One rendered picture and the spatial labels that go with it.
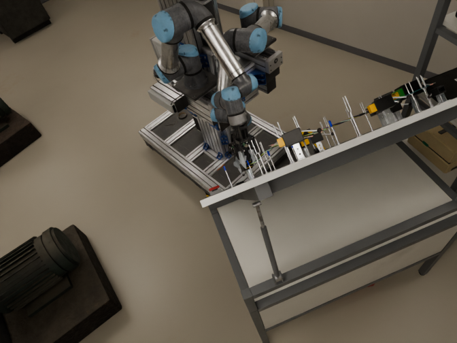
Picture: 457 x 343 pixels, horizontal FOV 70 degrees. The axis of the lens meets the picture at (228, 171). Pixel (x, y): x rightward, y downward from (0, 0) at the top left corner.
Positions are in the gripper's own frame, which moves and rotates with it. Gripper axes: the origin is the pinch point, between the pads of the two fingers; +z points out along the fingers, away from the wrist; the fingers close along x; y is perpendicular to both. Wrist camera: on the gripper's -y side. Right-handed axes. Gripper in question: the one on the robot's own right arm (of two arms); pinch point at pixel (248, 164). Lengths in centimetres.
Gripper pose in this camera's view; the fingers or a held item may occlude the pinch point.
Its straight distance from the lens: 148.6
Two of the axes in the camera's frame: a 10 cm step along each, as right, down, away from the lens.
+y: 3.0, 2.8, -9.1
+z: 2.7, 8.9, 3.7
